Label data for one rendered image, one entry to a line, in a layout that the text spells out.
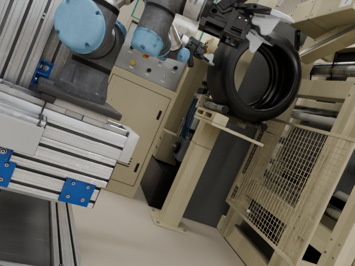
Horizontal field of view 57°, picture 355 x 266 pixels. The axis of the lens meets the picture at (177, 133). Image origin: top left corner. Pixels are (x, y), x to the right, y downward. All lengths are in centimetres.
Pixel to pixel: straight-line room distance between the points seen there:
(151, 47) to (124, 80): 169
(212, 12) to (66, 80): 42
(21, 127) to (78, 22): 27
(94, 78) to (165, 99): 163
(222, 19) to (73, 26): 34
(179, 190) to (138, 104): 71
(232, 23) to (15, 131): 55
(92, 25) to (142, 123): 178
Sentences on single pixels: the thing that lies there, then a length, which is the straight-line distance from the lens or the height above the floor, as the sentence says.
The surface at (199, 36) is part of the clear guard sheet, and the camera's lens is 264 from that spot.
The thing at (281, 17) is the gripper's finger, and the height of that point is 106.
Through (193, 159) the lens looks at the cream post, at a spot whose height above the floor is 51.
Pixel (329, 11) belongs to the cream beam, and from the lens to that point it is 219.
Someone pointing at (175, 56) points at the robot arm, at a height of 104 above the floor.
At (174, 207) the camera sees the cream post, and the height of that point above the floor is 14.
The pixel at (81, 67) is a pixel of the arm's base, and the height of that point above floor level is 79.
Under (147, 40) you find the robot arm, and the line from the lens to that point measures 80.
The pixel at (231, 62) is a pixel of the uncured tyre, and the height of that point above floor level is 116.
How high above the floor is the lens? 79
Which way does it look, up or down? 4 degrees down
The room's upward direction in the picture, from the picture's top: 23 degrees clockwise
